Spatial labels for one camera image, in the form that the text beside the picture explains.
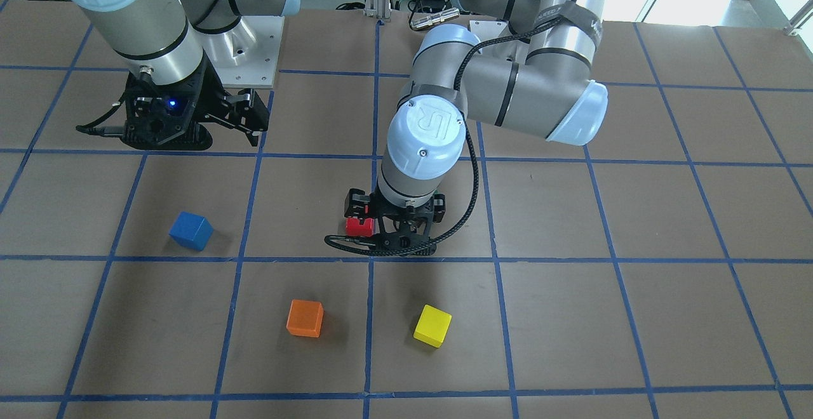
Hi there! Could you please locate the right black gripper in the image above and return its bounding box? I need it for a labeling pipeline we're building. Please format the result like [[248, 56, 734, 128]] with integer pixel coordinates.
[[191, 57, 270, 147]]

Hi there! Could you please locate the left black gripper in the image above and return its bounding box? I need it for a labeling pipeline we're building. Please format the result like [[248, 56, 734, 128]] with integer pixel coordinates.
[[344, 188, 447, 224]]

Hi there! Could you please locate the red block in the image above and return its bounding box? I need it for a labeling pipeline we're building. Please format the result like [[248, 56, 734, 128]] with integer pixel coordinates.
[[345, 216, 375, 237]]

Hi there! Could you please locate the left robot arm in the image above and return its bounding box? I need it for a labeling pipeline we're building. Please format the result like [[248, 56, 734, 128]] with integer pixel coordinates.
[[345, 0, 608, 239]]

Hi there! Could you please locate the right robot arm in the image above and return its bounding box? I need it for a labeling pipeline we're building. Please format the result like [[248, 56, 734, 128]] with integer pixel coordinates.
[[72, 0, 301, 152]]

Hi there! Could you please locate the yellow block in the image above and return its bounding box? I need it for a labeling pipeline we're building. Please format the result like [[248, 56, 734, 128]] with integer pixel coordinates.
[[413, 304, 452, 349]]

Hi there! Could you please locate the orange block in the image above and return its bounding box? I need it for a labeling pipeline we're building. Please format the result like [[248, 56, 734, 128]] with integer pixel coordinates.
[[286, 298, 323, 338]]

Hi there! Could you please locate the blue block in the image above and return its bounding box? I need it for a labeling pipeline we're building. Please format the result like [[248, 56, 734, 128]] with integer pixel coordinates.
[[168, 211, 214, 251]]

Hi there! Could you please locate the silver metal connector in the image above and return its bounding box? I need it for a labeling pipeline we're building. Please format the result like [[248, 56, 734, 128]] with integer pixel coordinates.
[[409, 8, 460, 31]]

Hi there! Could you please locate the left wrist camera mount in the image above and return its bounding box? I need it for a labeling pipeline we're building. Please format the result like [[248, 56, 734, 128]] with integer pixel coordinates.
[[370, 218, 437, 256]]

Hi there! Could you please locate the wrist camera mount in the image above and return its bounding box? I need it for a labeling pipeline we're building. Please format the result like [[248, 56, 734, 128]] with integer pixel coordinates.
[[120, 75, 213, 152], [370, 218, 437, 256]]

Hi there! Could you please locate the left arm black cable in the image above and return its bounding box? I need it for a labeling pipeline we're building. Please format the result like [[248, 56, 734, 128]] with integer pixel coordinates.
[[324, 0, 572, 256]]

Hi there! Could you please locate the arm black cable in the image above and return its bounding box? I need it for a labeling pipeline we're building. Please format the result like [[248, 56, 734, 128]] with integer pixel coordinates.
[[324, 0, 572, 256], [75, 92, 131, 143]]

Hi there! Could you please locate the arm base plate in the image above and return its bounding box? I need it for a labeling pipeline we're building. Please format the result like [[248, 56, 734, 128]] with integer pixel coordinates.
[[197, 16, 285, 90], [469, 20, 514, 42]]

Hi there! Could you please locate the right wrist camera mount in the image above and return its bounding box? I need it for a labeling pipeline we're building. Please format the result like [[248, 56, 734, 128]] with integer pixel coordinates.
[[120, 75, 213, 152]]

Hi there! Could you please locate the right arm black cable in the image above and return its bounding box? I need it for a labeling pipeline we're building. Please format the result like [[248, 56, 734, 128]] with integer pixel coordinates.
[[75, 92, 131, 143]]

